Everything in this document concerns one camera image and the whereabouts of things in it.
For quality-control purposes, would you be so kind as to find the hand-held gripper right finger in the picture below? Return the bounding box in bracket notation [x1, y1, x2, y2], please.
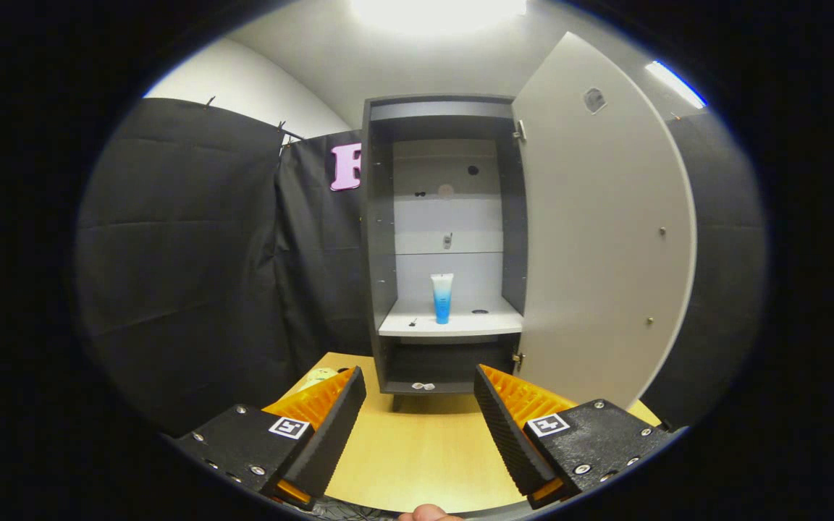
[473, 363, 682, 509]

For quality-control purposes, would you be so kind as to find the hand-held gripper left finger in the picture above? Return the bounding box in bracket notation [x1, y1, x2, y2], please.
[171, 365, 367, 511]

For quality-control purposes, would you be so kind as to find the blue and white tube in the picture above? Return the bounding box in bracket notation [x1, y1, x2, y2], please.
[430, 273, 455, 325]

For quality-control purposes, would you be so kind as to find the beige cabinet door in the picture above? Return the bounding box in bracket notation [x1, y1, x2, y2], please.
[511, 31, 699, 411]

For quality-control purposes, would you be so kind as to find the yellow plush toy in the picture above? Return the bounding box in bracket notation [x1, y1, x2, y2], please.
[300, 367, 340, 391]

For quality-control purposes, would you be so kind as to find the light grey cabinet shelf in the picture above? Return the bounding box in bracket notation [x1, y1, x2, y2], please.
[378, 295, 524, 338]

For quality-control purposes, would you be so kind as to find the dark grey cabinet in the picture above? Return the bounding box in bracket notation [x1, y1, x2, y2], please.
[361, 94, 530, 413]

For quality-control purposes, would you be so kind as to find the black backdrop cloth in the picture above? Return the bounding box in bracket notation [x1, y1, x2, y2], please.
[73, 98, 769, 435]

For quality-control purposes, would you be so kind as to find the long ceiling tube light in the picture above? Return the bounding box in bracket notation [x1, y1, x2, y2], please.
[644, 60, 707, 109]

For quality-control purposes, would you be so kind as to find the wide ceiling light panel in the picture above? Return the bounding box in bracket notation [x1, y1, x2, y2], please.
[348, 0, 526, 33]

